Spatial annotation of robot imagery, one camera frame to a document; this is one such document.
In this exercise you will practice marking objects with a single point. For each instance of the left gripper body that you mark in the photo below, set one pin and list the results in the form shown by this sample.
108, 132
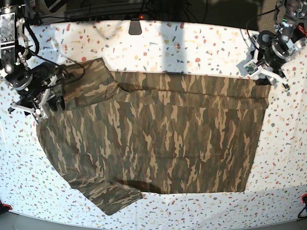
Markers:
267, 68

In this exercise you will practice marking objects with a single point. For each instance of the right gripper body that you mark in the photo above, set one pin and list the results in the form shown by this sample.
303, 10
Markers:
35, 87

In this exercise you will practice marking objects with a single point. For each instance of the camouflage T-shirt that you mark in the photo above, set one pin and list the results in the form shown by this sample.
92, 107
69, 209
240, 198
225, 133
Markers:
122, 134

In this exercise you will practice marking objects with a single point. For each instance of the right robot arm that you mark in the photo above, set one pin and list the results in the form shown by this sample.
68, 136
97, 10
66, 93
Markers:
18, 42

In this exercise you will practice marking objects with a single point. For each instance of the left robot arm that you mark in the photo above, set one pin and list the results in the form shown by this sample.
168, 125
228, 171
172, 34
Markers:
273, 50

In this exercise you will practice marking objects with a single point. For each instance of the black power strip red light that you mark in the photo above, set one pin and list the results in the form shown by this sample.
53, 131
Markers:
124, 17

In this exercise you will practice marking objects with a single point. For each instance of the red clamp left corner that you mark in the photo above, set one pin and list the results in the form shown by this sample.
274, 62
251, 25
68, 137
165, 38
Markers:
5, 207

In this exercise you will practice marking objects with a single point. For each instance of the red clamp corner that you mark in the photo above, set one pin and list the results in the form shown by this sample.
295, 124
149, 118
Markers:
5, 207
304, 199

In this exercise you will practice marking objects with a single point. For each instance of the red clamp right corner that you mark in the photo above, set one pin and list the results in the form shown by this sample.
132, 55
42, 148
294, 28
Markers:
304, 199

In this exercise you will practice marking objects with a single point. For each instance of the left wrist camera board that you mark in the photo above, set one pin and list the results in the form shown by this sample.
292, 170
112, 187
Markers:
251, 68

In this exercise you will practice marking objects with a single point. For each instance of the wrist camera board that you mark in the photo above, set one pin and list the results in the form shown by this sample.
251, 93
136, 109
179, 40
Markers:
39, 115
251, 68

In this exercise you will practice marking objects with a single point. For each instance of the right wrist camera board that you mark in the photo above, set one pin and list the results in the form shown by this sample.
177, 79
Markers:
39, 115

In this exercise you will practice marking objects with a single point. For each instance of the grey camera mount base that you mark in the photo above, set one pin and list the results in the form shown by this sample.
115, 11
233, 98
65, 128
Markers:
135, 28

